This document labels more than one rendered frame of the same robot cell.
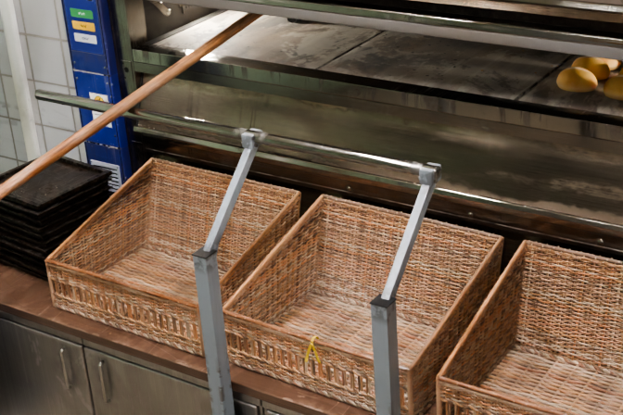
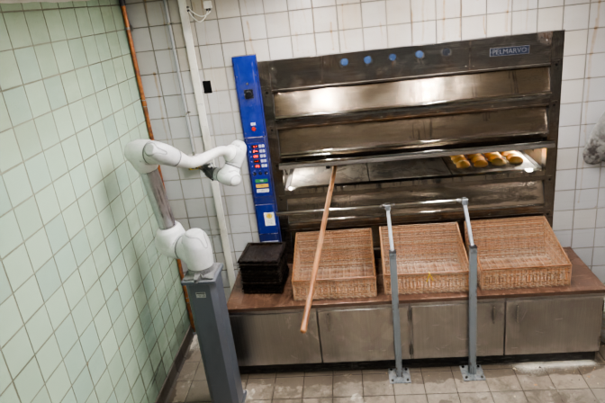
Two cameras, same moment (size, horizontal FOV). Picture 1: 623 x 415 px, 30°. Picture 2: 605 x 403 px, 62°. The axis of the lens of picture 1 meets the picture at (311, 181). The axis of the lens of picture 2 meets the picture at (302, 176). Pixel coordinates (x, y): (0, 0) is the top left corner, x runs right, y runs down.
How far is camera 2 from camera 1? 205 cm
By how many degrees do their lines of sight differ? 27
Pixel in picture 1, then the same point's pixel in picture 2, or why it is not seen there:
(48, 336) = (297, 313)
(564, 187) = (476, 199)
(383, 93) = (404, 183)
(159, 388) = (357, 316)
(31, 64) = (227, 208)
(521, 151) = (458, 191)
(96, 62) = (268, 199)
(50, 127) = (236, 233)
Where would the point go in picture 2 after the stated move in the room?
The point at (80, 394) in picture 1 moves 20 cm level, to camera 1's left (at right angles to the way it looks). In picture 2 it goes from (312, 333) to (286, 345)
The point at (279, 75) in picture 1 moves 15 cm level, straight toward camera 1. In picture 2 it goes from (358, 185) to (372, 191)
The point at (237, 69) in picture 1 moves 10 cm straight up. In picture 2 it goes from (338, 187) to (337, 174)
